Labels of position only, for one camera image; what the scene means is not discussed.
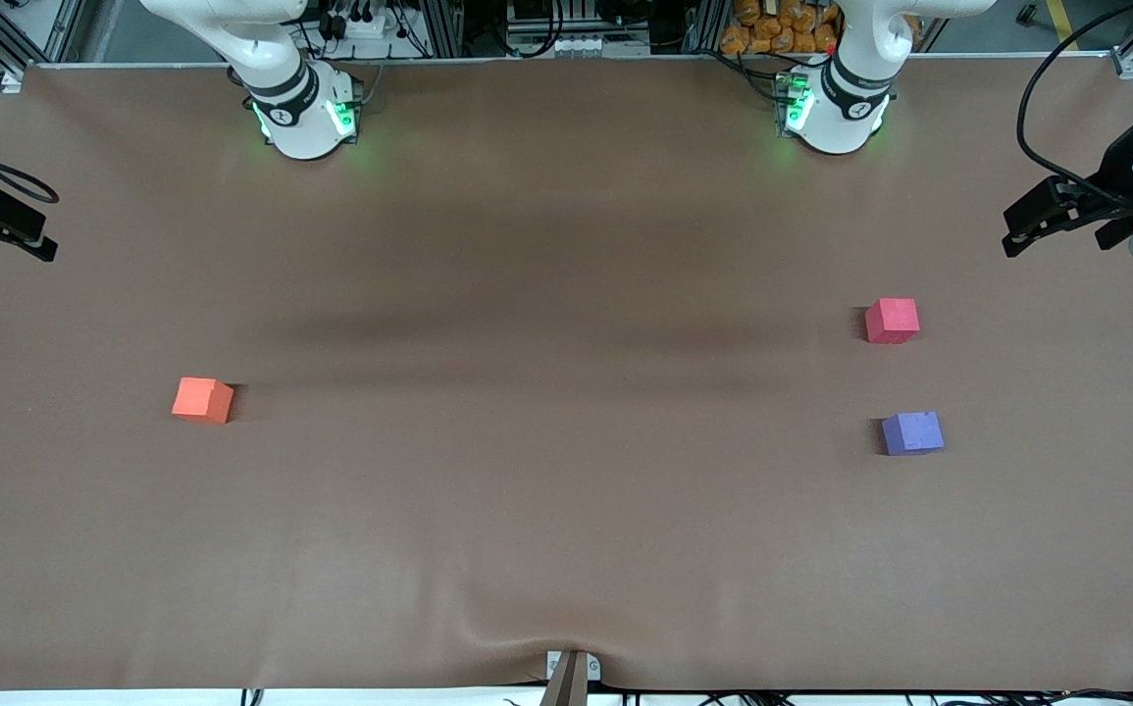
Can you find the purple foam block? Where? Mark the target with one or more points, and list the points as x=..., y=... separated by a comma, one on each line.
x=912, y=433

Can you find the red foam block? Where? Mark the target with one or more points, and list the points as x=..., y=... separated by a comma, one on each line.
x=892, y=321

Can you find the pile of orange objects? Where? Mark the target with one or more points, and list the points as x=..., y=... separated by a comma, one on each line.
x=772, y=29

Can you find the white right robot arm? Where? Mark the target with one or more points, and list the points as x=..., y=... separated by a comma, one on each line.
x=291, y=108

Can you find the white power strip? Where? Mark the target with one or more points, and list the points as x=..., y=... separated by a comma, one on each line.
x=360, y=27

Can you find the brown table mat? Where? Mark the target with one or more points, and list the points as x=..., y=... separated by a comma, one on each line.
x=566, y=490

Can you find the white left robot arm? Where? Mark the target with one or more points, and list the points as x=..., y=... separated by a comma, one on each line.
x=846, y=108

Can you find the metal camera pole bracket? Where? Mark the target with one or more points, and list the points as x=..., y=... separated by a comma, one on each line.
x=571, y=681

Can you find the orange foam block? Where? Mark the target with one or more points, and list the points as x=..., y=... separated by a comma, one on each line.
x=201, y=399

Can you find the white terminal strip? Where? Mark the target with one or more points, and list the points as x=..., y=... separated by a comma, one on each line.
x=586, y=45

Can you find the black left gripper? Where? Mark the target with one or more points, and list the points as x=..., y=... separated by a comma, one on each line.
x=1119, y=173

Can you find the aluminium frame post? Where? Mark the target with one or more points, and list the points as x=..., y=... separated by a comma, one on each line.
x=708, y=25
x=443, y=29

